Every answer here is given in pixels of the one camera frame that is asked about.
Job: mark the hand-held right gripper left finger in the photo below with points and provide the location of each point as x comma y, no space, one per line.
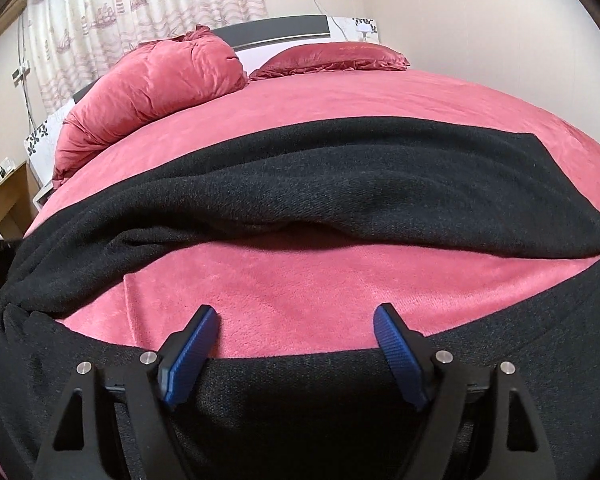
187,360

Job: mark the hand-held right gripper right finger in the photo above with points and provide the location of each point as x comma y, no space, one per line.
395,355

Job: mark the black knitted blanket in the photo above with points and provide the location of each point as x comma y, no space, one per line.
330,185

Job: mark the wooden desk cabinet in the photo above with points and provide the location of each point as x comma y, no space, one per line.
5,205

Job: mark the pink plush bed blanket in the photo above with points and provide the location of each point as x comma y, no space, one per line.
380,105

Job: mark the small charger device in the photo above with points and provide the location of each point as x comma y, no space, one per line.
5,169

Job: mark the white floral bedside cabinet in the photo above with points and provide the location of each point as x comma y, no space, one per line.
40,140
360,26

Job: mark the rolled pink duvet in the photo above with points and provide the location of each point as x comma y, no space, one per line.
155,90

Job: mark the red satin pillow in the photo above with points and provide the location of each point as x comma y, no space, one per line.
330,57

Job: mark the grey and white headboard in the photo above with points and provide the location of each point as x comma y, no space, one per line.
280,30

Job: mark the ship print curtain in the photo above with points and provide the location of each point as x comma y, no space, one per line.
130,0

